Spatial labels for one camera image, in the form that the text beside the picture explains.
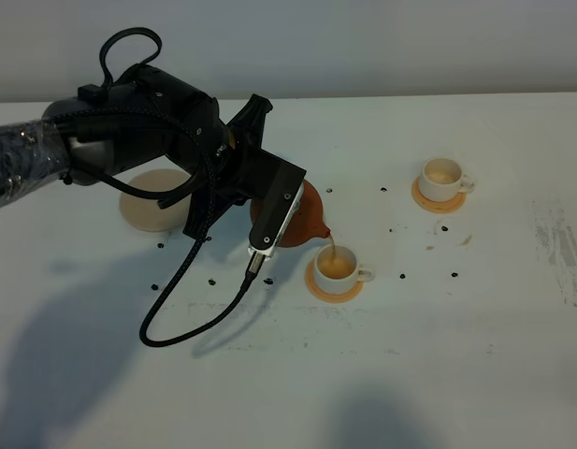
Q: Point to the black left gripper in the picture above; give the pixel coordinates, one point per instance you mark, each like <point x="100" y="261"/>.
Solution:
<point x="249" y="171"/>

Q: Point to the brown teapot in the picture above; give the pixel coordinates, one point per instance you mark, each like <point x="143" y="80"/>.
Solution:
<point x="307" y="223"/>

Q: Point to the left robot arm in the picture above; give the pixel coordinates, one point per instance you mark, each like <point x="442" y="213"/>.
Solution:
<point x="146" y="114"/>

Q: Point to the beige round teapot mat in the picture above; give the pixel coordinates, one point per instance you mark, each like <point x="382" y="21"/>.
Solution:
<point x="144" y="214"/>

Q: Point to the white teacup near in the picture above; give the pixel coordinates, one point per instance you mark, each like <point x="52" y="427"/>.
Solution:
<point x="336" y="270"/>

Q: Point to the white teacup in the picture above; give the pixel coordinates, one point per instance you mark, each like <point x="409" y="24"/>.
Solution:
<point x="336" y="270"/>
<point x="442" y="179"/>

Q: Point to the white teacup far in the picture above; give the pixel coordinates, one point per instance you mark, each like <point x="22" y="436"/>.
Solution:
<point x="442" y="179"/>

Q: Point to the orange coaster far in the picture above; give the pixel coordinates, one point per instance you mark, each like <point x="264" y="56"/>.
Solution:
<point x="447" y="207"/>

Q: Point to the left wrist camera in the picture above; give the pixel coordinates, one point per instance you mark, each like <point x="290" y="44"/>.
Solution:
<point x="279" y="206"/>

